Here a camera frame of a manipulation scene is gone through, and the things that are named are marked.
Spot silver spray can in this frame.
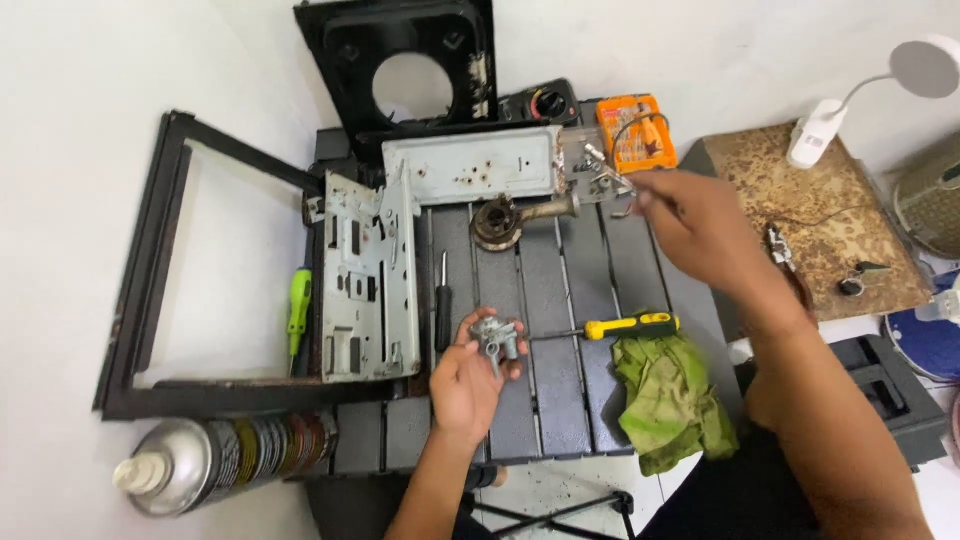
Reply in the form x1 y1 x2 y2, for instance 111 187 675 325
112 410 339 519

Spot person's left hand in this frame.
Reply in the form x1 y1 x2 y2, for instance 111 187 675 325
429 306 531 448

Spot orange screwdriver bit case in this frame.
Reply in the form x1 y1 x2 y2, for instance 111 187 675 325
595 93 681 176

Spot brown speckled board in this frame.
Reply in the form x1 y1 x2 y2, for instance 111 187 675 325
700 120 936 324

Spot beige fan grille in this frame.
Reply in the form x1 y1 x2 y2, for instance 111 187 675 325
891 133 960 261

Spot green screwdriver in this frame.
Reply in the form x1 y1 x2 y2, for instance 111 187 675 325
285 267 314 378

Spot long grey metal panel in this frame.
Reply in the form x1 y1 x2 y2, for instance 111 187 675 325
381 125 566 208

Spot person's black trousers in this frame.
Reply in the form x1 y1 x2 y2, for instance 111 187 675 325
636 423 828 540

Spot black knob panel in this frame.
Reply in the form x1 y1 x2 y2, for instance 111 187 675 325
498 78 583 126

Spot white desk lamp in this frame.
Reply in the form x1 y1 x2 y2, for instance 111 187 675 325
785 33 960 171

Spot pliers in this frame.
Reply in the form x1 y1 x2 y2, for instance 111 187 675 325
763 222 820 325

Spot grey slotted metal bracket panel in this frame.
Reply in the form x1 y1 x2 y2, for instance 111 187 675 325
320 160 423 386

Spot black stove top plate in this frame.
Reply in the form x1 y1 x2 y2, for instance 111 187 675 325
293 0 501 145

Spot person's right hand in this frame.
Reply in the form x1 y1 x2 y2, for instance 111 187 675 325
630 170 778 309

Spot metal valve bracket assembly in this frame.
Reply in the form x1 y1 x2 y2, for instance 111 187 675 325
559 126 639 205

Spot yellow and black screwdriver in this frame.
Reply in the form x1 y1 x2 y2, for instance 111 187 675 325
528 312 682 343

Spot blue round container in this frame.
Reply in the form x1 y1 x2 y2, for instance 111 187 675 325
883 270 960 385

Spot black rectangular stove frame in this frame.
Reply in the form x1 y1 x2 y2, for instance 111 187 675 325
93 110 410 422

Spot green stained cloth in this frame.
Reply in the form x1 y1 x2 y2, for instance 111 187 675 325
610 333 741 478

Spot black plastic crate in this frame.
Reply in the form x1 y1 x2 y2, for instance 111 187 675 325
828 333 949 474

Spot black cable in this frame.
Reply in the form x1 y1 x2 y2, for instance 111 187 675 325
610 111 672 171

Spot rusty burner with tube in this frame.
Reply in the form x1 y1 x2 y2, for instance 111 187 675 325
470 192 582 253

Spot small black metal part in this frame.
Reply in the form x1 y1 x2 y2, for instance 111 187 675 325
838 259 894 298

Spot white bottle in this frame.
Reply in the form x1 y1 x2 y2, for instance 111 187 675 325
913 288 960 324

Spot grey metal gas valve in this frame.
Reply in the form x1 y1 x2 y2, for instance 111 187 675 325
469 314 525 378

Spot black metal table legs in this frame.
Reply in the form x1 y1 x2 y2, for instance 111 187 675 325
471 489 639 540

